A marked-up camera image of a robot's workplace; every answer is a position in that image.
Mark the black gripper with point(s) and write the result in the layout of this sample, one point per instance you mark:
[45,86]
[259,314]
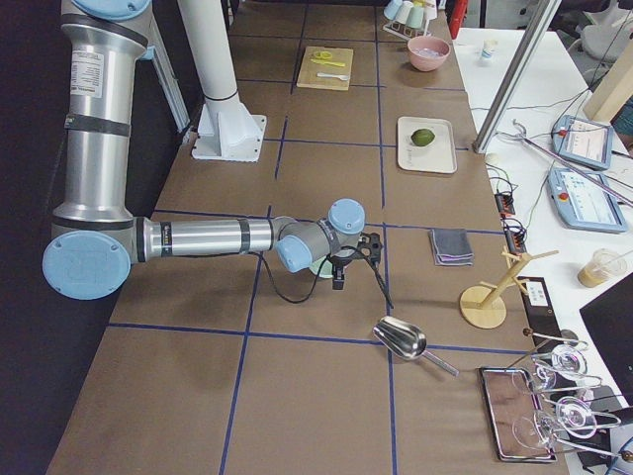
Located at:
[339,261]

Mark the light green bowl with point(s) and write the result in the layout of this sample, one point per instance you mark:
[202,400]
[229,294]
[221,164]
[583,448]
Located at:
[322,268]

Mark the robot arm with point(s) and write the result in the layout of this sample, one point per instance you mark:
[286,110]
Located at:
[126,114]

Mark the white plastic spoon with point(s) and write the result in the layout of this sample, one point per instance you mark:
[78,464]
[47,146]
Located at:
[341,77]

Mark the pink bowl of ice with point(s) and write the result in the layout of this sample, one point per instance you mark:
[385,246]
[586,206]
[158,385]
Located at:
[427,53]

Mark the metal scoop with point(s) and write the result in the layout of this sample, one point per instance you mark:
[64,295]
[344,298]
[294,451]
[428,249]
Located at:
[408,342]

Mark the grey folded cloth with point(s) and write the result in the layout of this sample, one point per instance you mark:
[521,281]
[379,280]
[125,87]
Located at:
[451,247]

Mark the wooden mug tree stand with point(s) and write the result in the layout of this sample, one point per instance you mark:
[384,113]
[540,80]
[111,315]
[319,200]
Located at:
[482,305]

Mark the white rabbit tray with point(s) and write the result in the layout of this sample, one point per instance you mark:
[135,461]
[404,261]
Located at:
[438,157]

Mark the green avocado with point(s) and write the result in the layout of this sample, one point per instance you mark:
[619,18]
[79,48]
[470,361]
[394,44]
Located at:
[422,137]

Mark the black box with label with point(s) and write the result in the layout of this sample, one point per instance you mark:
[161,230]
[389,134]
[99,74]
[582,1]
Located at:
[538,306]

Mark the bamboo cutting board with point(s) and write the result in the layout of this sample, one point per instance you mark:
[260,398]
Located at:
[307,77]

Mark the yellow plastic knife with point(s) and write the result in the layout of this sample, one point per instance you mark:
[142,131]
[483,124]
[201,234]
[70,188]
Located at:
[328,62]

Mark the metal tray with glasses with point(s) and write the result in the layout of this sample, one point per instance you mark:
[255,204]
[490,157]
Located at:
[511,406]

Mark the near teach pendant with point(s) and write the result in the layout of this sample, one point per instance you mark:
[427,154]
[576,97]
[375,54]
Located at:
[582,205]

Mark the teach pendant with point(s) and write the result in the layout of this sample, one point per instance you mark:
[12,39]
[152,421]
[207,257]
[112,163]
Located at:
[582,205]
[585,142]

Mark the cup rack with wooden bar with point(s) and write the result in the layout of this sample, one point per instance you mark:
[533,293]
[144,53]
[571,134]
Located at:
[402,31]

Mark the iced coffee cup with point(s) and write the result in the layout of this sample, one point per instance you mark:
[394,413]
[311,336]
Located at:
[604,265]

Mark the light green cup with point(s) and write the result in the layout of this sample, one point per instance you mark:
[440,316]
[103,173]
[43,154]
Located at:
[415,16]

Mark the white cup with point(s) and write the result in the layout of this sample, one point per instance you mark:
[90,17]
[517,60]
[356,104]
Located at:
[403,12]

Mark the reacher grabber tool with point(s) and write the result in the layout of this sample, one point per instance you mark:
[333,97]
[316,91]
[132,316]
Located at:
[522,137]

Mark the blue cup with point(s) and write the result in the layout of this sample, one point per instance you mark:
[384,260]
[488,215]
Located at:
[392,9]

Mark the paper cup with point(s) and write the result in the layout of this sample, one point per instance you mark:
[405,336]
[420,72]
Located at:
[488,50]

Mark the far teach pendant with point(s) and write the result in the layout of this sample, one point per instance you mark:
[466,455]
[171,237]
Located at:
[585,142]

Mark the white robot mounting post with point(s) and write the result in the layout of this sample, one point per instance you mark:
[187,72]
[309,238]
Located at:
[226,130]

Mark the aluminium frame post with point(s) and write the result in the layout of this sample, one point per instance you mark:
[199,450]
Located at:
[532,36]

